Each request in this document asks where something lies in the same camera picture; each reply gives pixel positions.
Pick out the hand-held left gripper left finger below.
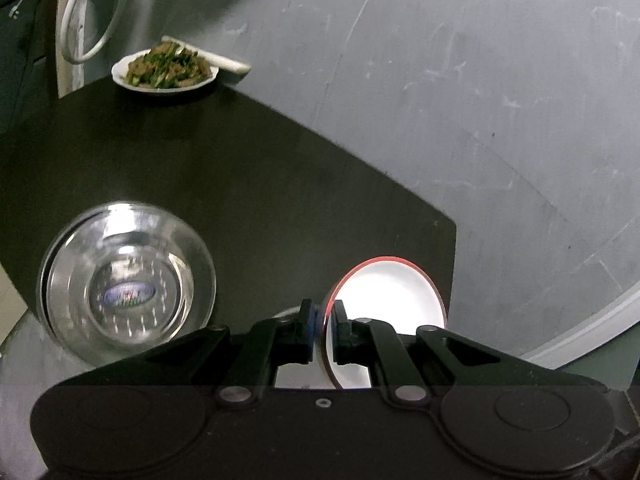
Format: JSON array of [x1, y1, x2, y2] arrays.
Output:
[[75, 299, 319, 407]]

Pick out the white rod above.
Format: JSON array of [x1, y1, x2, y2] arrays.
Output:
[[162, 35, 252, 74]]

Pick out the white oval plate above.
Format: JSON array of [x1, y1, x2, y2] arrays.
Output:
[[110, 49, 220, 94]]

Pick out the large steel basin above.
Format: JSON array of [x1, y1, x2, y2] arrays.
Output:
[[36, 201, 217, 367]]

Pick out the stir-fried green vegetables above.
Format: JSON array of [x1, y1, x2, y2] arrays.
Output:
[[124, 41, 213, 89]]

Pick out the white hose loop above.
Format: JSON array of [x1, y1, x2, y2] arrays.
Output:
[[59, 0, 122, 65]]

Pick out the white plate with red rim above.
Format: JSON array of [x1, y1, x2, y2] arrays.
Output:
[[322, 256, 449, 391]]

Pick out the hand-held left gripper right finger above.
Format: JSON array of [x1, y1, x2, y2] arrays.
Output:
[[330, 299, 603, 405]]

